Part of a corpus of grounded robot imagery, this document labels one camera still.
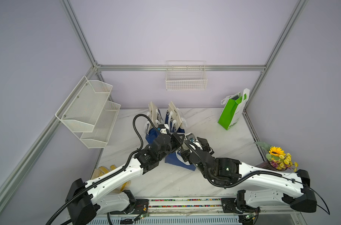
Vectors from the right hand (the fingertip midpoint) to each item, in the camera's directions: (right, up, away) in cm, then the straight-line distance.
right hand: (191, 144), depth 69 cm
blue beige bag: (-9, +14, +20) cm, 26 cm away
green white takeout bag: (+31, +20, +24) cm, 44 cm away
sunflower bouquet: (+40, -7, -4) cm, 41 cm away
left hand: (-3, +4, +2) cm, 5 cm away
